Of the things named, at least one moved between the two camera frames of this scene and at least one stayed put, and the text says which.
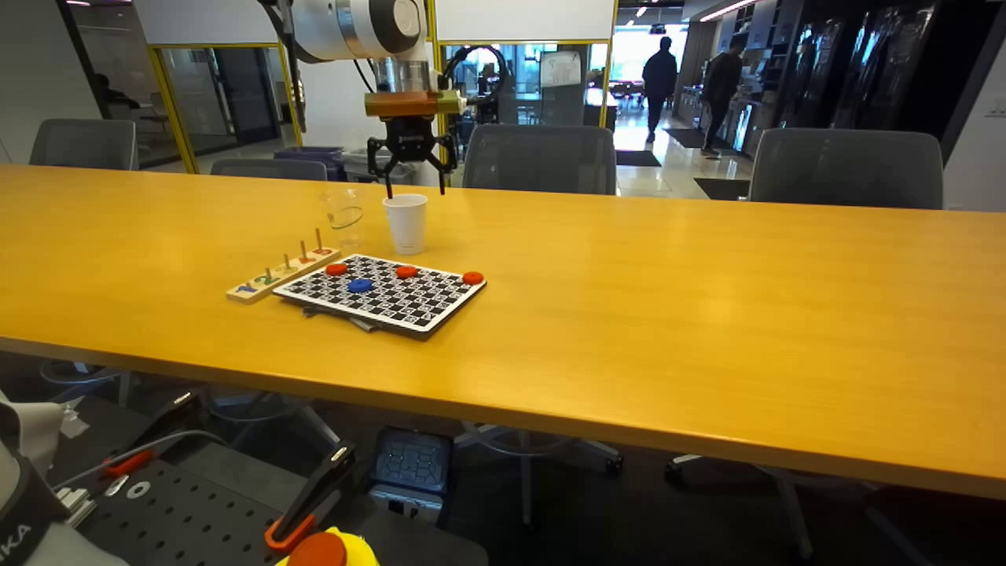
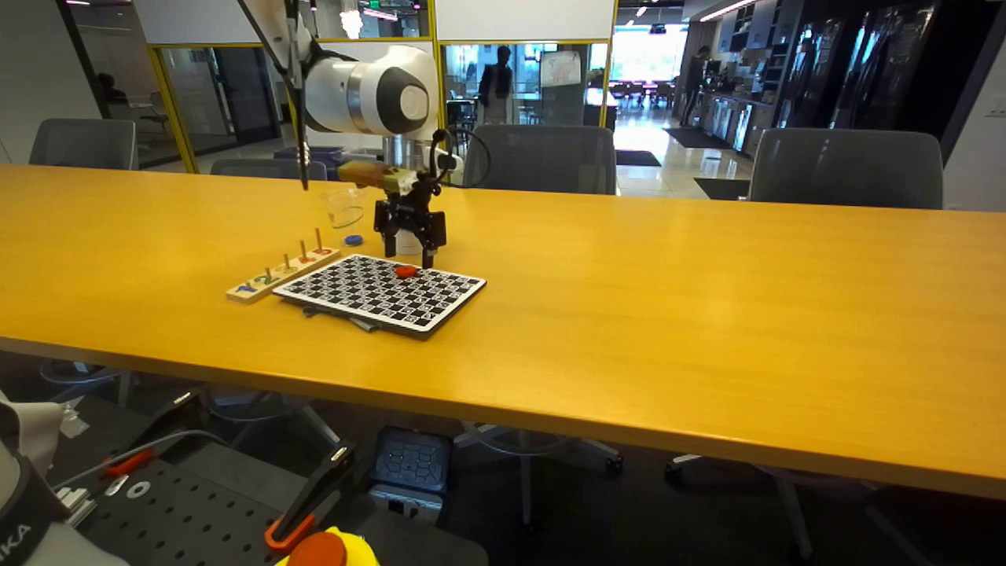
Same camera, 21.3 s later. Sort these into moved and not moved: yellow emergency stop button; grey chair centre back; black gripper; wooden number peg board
Moved: black gripper
Not moved: yellow emergency stop button; wooden number peg board; grey chair centre back
